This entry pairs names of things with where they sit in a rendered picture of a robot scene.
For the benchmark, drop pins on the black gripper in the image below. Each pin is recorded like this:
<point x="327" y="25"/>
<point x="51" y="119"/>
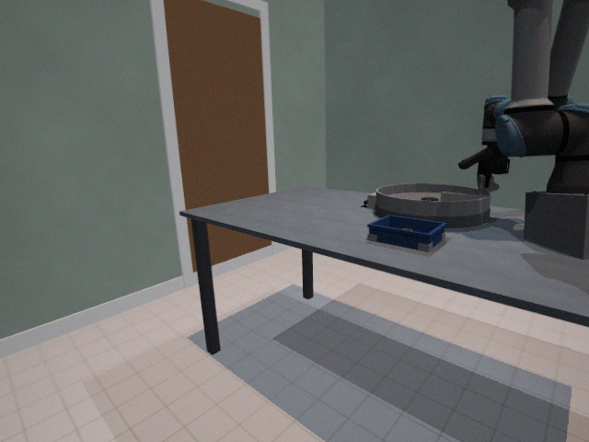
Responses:
<point x="495" y="164"/>

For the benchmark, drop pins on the blue open crate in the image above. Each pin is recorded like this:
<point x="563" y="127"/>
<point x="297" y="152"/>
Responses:
<point x="424" y="236"/>

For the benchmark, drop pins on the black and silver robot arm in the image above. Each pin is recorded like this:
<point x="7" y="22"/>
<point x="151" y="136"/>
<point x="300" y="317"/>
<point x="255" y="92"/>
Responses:
<point x="530" y="126"/>

